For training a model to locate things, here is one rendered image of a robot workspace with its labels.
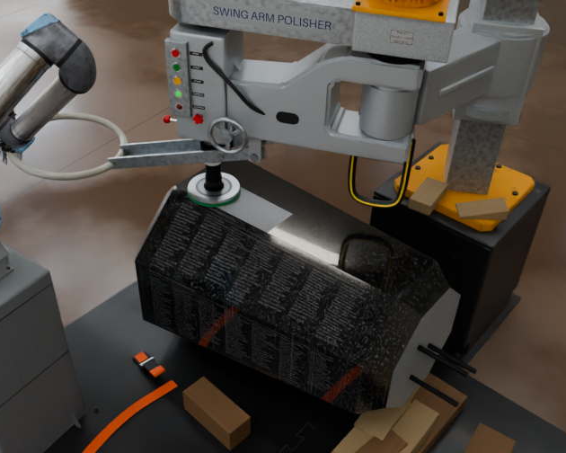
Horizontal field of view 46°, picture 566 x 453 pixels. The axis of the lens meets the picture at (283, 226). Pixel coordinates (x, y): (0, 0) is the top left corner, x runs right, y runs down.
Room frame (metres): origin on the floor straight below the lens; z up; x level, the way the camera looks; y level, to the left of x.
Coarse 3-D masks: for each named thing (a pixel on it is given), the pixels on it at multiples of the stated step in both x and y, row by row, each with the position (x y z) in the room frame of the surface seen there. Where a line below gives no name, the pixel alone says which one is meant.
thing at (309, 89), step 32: (256, 64) 2.27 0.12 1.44; (288, 64) 2.26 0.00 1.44; (320, 64) 2.07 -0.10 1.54; (352, 64) 2.03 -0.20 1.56; (384, 64) 2.02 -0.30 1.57; (416, 64) 2.01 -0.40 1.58; (256, 96) 2.11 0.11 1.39; (288, 96) 2.08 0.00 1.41; (320, 96) 2.06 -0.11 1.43; (256, 128) 2.11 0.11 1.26; (288, 128) 2.08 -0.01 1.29; (320, 128) 2.05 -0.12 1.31; (352, 128) 2.09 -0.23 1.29; (384, 160) 2.01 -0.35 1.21
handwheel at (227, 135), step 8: (216, 120) 2.08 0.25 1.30; (224, 120) 2.07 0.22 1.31; (232, 120) 2.07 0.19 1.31; (208, 128) 2.09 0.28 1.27; (216, 128) 2.08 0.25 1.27; (232, 128) 2.12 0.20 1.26; (240, 128) 2.06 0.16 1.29; (208, 136) 2.09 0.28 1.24; (224, 136) 2.07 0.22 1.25; (232, 136) 2.07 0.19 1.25; (216, 144) 2.08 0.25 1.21; (224, 152) 2.07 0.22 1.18; (232, 152) 2.07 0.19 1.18
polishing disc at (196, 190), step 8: (200, 176) 2.32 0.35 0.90; (224, 176) 2.33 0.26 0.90; (232, 176) 2.33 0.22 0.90; (192, 184) 2.26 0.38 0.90; (200, 184) 2.26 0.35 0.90; (224, 184) 2.27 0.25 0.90; (232, 184) 2.27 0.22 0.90; (192, 192) 2.20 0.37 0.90; (200, 192) 2.21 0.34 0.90; (208, 192) 2.21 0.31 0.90; (216, 192) 2.21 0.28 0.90; (224, 192) 2.21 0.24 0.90; (232, 192) 2.22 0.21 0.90; (200, 200) 2.16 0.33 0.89; (208, 200) 2.15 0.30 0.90; (216, 200) 2.16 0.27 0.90; (224, 200) 2.16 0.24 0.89
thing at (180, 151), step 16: (128, 144) 2.40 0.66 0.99; (144, 144) 2.38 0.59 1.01; (160, 144) 2.36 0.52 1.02; (176, 144) 2.35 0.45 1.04; (192, 144) 2.33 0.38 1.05; (240, 144) 2.28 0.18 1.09; (112, 160) 2.30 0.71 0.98; (128, 160) 2.28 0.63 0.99; (144, 160) 2.26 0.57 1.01; (160, 160) 2.25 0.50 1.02; (176, 160) 2.23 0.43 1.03; (192, 160) 2.21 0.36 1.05; (208, 160) 2.20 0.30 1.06; (224, 160) 2.18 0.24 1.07; (256, 160) 2.11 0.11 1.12
